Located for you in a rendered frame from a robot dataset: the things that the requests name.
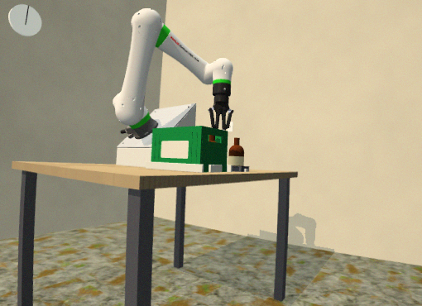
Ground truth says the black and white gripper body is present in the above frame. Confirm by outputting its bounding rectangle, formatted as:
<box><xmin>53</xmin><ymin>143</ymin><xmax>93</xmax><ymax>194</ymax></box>
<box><xmin>213</xmin><ymin>95</ymin><xmax>229</xmax><ymax>115</ymax></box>

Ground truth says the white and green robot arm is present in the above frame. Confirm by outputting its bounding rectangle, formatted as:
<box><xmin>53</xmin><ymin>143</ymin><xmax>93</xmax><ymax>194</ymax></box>
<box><xmin>113</xmin><ymin>8</ymin><xmax>233</xmax><ymax>139</ymax></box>

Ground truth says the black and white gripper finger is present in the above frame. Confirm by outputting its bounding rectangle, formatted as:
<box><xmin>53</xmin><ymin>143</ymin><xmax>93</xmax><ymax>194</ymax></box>
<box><xmin>222</xmin><ymin>107</ymin><xmax>234</xmax><ymax>131</ymax></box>
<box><xmin>209</xmin><ymin>107</ymin><xmax>221</xmax><ymax>129</ymax></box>

